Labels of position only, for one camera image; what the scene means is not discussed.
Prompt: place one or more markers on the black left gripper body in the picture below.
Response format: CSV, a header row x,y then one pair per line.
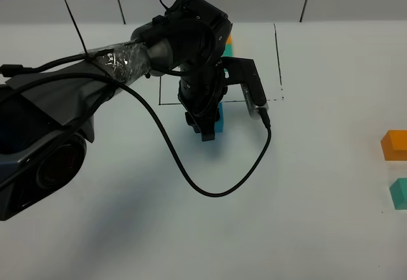
x,y
200,92

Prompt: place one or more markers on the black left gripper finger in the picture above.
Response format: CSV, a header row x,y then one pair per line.
x,y
205,126

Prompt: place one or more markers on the blue cube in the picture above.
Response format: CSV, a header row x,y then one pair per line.
x,y
219,123

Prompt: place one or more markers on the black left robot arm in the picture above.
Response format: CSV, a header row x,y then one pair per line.
x,y
47,112

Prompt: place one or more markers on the green template cube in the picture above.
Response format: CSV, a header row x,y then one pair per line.
x,y
228,50

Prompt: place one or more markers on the orange template cube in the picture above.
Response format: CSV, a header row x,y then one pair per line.
x,y
229,40

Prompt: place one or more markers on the black zip tie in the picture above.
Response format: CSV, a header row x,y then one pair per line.
x,y
77,29

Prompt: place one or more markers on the loose orange cube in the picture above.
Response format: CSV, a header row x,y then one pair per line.
x,y
394,145

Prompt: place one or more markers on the loose green cube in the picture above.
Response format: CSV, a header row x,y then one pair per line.
x,y
398,191

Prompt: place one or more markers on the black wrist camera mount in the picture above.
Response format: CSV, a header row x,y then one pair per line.
x,y
243,72

